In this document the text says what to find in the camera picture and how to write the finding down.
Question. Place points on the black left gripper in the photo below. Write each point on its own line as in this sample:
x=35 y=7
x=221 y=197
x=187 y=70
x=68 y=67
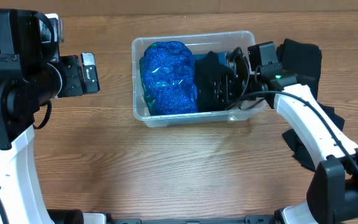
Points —
x=75 y=86

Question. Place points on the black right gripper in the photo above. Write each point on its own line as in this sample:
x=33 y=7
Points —
x=232 y=96

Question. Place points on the small black garment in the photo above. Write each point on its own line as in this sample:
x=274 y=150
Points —
x=211 y=78

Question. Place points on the blue denim jeans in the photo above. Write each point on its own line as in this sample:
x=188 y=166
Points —
x=222 y=56

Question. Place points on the blue sequin fabric garment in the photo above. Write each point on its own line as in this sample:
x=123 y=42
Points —
x=167 y=71

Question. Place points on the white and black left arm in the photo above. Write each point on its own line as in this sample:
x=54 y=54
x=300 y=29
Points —
x=32 y=74

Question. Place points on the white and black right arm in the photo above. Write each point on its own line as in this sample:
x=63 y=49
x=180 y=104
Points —
x=287 y=77

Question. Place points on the clear plastic storage bin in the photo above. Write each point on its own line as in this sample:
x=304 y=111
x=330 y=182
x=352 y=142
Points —
x=199 y=44

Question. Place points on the large folded black garment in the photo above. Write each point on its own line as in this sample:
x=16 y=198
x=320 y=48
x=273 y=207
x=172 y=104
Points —
x=303 y=59

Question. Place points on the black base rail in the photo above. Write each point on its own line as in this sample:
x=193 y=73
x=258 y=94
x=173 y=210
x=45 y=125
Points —
x=248 y=219

